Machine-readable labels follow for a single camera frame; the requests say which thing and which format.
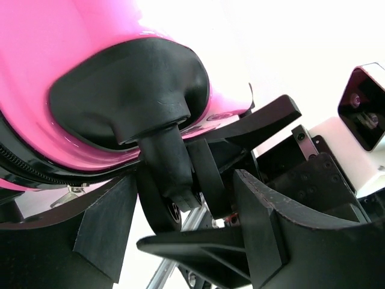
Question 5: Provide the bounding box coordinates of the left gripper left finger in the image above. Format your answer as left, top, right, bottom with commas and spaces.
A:
1, 175, 137, 288

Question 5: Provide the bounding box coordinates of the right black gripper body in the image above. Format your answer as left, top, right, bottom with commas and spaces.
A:
209, 129, 370, 223

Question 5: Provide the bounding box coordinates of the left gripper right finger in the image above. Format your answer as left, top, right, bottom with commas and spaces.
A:
233, 170, 384, 288

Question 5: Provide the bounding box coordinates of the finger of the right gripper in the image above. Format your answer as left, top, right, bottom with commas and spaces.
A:
186, 95, 302, 145
137, 227, 251, 288

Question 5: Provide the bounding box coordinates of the pink kids suitcase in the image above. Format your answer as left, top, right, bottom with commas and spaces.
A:
1, 1, 254, 232

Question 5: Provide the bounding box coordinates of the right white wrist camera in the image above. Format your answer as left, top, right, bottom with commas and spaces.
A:
309, 61, 384, 198

